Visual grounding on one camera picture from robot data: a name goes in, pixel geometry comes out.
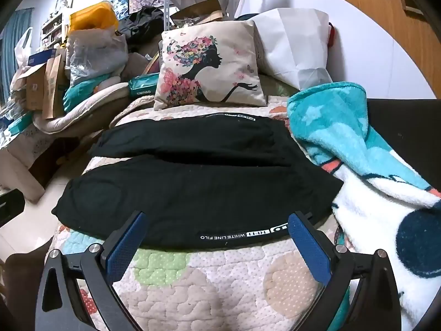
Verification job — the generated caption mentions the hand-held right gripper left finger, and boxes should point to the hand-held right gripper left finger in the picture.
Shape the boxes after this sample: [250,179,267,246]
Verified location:
[35,210,149,331]

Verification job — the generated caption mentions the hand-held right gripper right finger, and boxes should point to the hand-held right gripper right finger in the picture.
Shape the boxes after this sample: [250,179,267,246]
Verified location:
[287,210,402,331]

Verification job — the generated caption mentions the black pants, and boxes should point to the black pants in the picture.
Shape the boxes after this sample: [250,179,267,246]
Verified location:
[52,113,344,250]

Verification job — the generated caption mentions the teal and white fleece blanket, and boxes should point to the teal and white fleece blanket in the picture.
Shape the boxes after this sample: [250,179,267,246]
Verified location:
[287,81,441,331]

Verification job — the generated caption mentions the quilted dotted bed cover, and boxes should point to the quilted dotted bed cover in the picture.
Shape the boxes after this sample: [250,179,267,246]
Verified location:
[48,94,348,331]

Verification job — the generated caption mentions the beige padded cushion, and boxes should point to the beige padded cushion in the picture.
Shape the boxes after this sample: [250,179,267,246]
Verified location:
[33,81,130,135]

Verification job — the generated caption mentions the teal wet wipes pack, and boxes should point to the teal wet wipes pack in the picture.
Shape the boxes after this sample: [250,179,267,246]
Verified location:
[127,74,160,98]

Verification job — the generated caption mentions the brown cardboard box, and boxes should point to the brown cardboard box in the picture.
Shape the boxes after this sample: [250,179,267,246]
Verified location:
[25,49,67,121]

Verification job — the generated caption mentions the clear plastic bag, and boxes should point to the clear plastic bag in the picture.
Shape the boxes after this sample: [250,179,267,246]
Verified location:
[66,29,129,87]

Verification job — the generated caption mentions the white paper bag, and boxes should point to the white paper bag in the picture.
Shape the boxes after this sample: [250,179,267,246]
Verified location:
[247,7,333,92]

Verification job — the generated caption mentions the floral silhouette print cushion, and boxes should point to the floral silhouette print cushion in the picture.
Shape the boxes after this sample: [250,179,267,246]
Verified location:
[153,21,268,111]

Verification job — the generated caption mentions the white plastic bag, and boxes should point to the white plastic bag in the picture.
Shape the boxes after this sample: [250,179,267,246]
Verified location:
[14,27,34,68]

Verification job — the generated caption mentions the black bag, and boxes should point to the black bag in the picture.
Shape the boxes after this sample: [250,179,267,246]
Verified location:
[117,6,165,45]

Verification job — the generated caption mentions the blue curtain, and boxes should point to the blue curtain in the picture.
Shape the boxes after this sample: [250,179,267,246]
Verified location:
[0,8,33,100]

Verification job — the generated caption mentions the yellow bag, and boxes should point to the yellow bag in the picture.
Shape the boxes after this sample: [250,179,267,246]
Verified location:
[69,3,120,32]

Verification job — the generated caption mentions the wooden door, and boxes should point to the wooden door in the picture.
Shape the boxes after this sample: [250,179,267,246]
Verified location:
[247,0,441,99]

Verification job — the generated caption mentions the blue wave wall poster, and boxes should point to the blue wave wall poster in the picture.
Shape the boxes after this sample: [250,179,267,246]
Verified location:
[107,0,129,20]

